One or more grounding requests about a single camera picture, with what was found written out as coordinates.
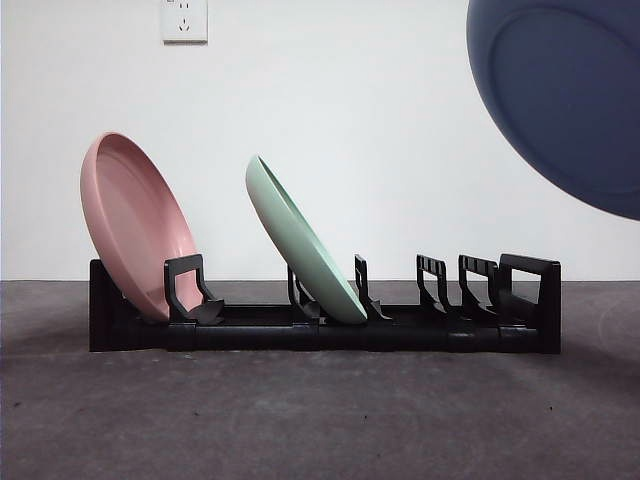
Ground green round plate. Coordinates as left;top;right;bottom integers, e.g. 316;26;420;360
244;154;369;325

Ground pink round plate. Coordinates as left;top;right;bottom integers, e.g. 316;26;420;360
79;131;201;321

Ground blue round plate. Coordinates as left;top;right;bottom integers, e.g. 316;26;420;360
465;0;640;222

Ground black plastic plate rack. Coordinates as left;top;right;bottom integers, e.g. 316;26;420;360
88;252;562;356

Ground white wall socket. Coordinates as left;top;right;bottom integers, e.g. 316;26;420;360
161;0;209;45

